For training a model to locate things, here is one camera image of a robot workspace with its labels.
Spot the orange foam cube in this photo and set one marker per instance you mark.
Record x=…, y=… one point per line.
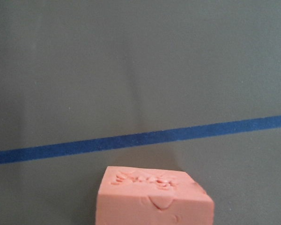
x=138, y=196

